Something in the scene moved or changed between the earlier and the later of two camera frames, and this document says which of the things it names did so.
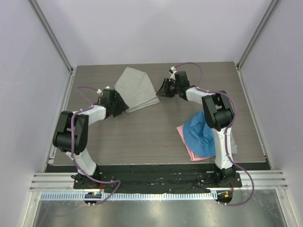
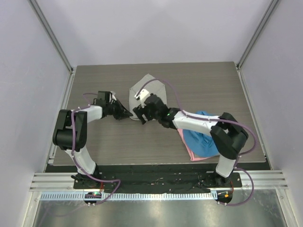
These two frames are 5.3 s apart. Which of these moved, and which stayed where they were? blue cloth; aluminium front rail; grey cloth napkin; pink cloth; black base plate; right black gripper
Moved: right black gripper; grey cloth napkin
Stayed: blue cloth; pink cloth; black base plate; aluminium front rail
